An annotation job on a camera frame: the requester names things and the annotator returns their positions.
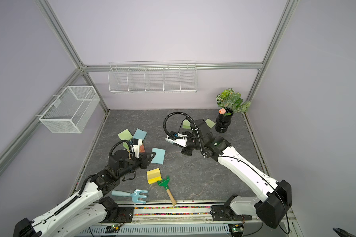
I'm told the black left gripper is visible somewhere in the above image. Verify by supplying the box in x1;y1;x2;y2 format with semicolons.
119;151;156;178

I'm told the torn green memo page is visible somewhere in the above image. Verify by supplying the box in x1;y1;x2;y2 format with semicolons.
205;119;216;128

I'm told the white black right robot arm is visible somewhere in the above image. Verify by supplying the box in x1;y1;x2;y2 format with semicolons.
173;124;292;229

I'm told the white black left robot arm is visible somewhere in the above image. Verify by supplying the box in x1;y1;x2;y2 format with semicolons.
13;150;156;237

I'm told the pink memo pad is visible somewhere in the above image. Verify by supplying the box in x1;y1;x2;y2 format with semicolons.
138;139;145;153

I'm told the yellow memo pad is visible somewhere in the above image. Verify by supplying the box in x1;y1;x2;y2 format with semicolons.
146;168;162;185

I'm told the light blue memo pad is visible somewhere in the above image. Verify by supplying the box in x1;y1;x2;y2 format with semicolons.
133;128;147;140

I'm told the light green memo pad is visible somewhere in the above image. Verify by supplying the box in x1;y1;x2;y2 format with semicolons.
118;129;133;141

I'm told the black glossy vase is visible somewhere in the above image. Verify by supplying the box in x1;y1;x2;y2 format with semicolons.
215;108;233;133

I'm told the light blue garden fork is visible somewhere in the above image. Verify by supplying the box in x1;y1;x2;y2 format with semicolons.
111;189;148;204

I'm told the green artificial plant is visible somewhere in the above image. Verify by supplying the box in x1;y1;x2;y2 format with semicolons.
216;88;251;117

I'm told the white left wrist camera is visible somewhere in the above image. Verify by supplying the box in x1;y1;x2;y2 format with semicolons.
130;138;143;160

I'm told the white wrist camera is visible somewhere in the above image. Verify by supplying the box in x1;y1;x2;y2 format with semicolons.
130;138;143;160
165;133;189;148

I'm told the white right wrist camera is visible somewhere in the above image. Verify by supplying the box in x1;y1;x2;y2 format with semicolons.
165;133;189;148

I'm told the green garden rake wooden handle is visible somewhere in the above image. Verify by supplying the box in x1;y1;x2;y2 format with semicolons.
157;175;177;206

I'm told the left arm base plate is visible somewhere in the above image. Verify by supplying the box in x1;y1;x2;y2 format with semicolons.
101;206;134;223

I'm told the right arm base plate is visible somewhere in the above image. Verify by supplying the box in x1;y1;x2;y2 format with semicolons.
210;205;252;221

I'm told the white wire shelf basket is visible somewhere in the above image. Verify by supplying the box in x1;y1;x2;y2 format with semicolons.
108;61;198;93

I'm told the white wire side basket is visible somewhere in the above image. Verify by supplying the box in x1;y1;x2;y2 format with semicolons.
39;86;100;134

